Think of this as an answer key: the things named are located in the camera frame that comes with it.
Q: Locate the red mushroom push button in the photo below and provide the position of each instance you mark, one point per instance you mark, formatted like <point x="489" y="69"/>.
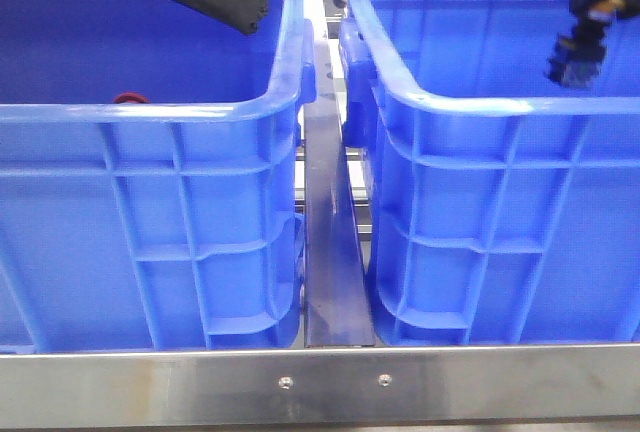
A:
<point x="130" y="98"/>

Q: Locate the yellow mushroom push button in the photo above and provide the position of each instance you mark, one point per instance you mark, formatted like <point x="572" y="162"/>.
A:
<point x="577" y="58"/>

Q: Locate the right blue plastic bin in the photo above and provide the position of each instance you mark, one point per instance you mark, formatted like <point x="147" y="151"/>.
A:
<point x="505" y="208"/>

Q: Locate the steel front frame rail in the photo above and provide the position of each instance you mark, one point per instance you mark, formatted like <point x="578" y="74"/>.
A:
<point x="314" y="386"/>

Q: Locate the left blue plastic bin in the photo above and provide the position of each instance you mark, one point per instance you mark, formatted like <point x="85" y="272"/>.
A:
<point x="161" y="226"/>

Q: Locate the blue plastic bin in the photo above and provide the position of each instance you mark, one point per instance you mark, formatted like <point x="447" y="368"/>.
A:
<point x="161" y="226"/>
<point x="505" y="208"/>

